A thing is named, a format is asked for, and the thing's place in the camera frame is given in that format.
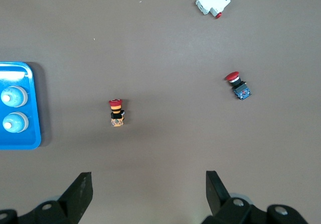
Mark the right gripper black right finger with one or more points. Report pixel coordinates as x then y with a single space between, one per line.
215 196

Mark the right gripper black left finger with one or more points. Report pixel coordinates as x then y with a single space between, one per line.
77 196

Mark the light blue call bell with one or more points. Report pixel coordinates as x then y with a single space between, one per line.
15 122
13 96

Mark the blue plastic tray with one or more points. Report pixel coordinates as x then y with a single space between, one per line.
32 123

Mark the emergency stop button orange base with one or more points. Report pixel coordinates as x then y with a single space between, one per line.
116 113

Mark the red mushroom button blue base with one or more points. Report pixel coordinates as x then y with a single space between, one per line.
238 87

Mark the white circuit breaker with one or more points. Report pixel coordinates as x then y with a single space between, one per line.
213 0

